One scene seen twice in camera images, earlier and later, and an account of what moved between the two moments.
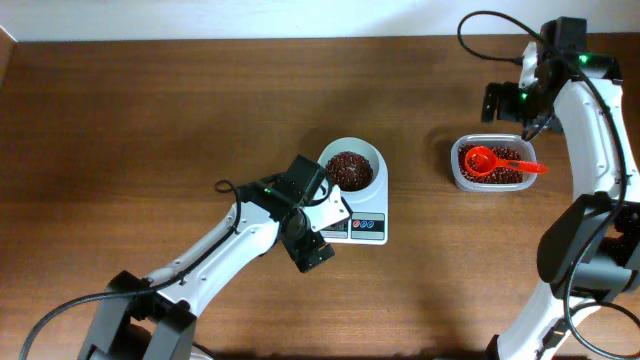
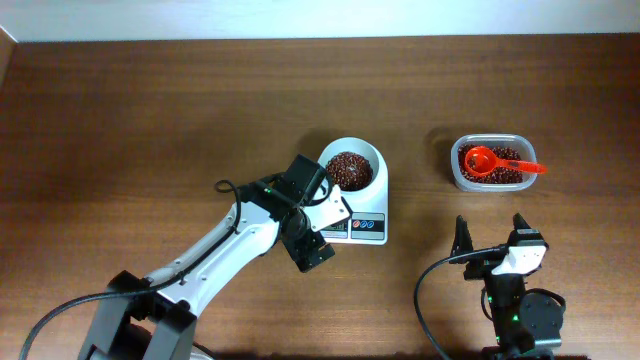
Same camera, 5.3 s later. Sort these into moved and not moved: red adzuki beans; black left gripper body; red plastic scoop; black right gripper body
Moved: black right gripper body
Not moved: red plastic scoop; red adzuki beans; black left gripper body
